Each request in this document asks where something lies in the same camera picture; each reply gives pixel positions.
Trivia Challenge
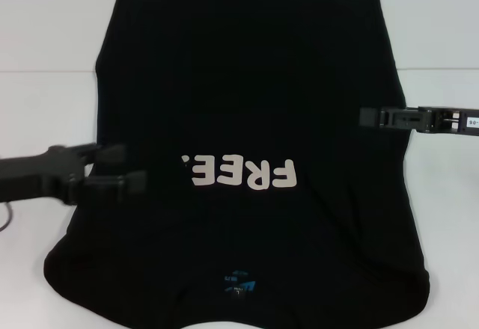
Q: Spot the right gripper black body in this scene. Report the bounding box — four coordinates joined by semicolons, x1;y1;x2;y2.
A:
417;105;479;135

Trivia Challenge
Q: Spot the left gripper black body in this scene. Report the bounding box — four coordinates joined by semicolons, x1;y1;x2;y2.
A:
0;144;90;207

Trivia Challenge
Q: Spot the black shirt with FREE print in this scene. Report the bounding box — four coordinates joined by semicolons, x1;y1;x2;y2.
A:
43;0;430;329

